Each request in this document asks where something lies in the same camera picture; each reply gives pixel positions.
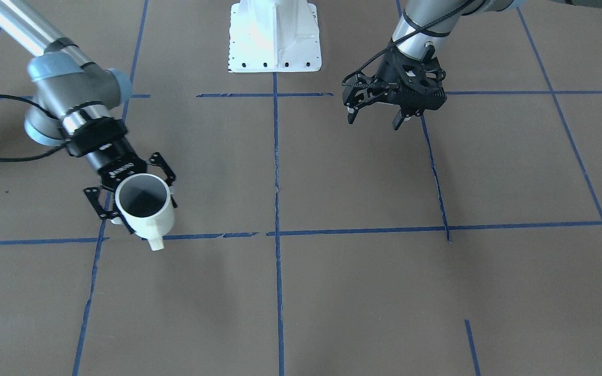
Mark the white mug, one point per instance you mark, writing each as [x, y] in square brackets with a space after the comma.
[145, 202]

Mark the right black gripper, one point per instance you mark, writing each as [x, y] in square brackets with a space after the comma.
[111, 159]

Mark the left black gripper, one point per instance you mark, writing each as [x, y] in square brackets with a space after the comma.
[386, 78]

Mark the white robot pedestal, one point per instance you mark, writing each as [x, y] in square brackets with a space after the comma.
[274, 36]

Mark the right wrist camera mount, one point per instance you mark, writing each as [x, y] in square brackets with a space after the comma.
[94, 135]

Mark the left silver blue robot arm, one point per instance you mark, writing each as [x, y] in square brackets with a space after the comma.
[423, 28]

